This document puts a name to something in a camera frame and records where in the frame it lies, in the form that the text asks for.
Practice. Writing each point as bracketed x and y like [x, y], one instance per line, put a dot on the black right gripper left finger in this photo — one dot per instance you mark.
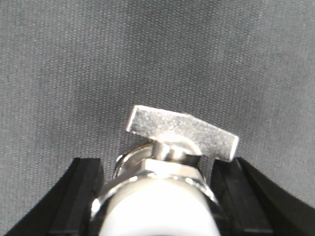
[65, 210]

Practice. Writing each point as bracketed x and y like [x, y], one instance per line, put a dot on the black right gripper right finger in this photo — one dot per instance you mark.
[253, 205]

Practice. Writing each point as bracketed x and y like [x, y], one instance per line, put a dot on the metal valve with white cap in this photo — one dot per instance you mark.
[157, 188]

